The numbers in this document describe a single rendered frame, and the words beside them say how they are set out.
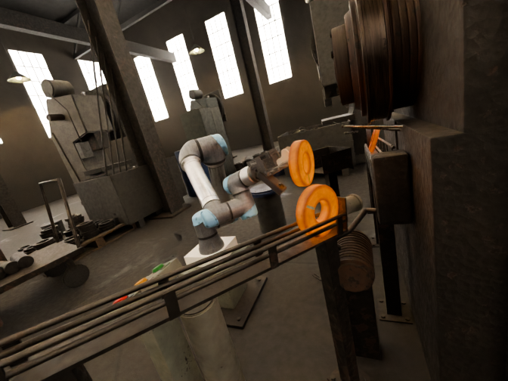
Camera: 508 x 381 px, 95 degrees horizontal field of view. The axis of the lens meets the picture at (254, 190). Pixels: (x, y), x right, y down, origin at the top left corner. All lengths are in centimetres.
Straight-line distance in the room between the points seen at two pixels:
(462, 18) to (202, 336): 95
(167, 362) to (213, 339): 20
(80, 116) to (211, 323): 544
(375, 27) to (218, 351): 106
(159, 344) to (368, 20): 116
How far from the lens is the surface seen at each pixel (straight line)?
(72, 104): 599
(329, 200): 72
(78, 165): 631
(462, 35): 64
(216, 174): 122
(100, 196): 387
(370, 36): 88
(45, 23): 1048
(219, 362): 90
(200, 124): 442
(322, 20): 380
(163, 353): 95
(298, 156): 74
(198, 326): 80
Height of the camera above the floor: 98
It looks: 15 degrees down
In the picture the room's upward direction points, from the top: 14 degrees counter-clockwise
